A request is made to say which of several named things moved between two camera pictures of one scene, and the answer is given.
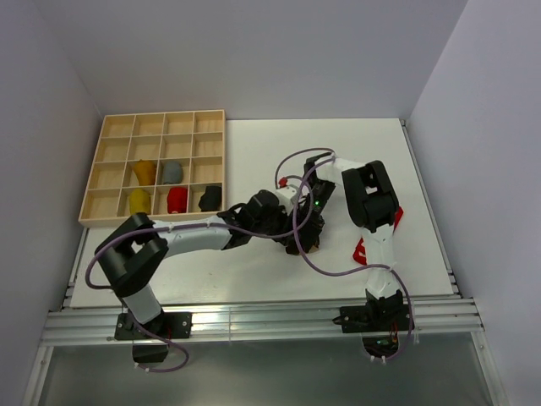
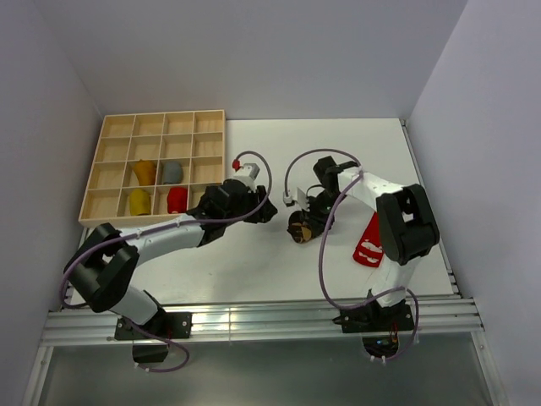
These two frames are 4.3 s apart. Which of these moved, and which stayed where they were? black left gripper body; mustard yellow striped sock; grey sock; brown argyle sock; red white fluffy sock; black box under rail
Moved: brown argyle sock; black left gripper body
Stayed: black box under rail; grey sock; mustard yellow striped sock; red white fluffy sock
